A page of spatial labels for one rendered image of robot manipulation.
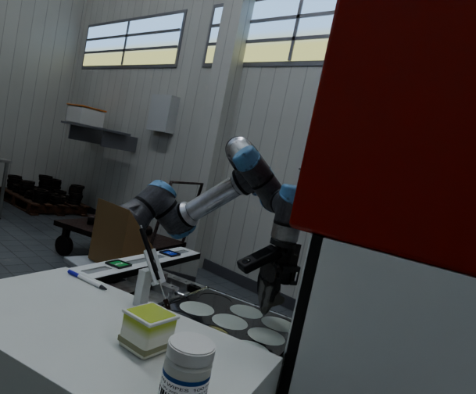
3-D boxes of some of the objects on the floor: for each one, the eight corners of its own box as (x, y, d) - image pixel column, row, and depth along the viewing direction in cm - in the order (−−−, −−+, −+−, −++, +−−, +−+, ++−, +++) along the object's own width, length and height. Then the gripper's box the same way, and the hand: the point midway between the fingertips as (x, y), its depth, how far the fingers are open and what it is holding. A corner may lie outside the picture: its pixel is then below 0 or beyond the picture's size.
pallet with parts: (52, 198, 718) (57, 172, 714) (89, 216, 629) (94, 186, 625) (-6, 195, 646) (-1, 165, 642) (27, 215, 557) (32, 180, 553)
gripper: (307, 246, 106) (291, 320, 108) (288, 238, 114) (273, 307, 115) (282, 244, 101) (265, 321, 103) (263, 235, 109) (248, 307, 111)
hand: (262, 309), depth 108 cm, fingers closed
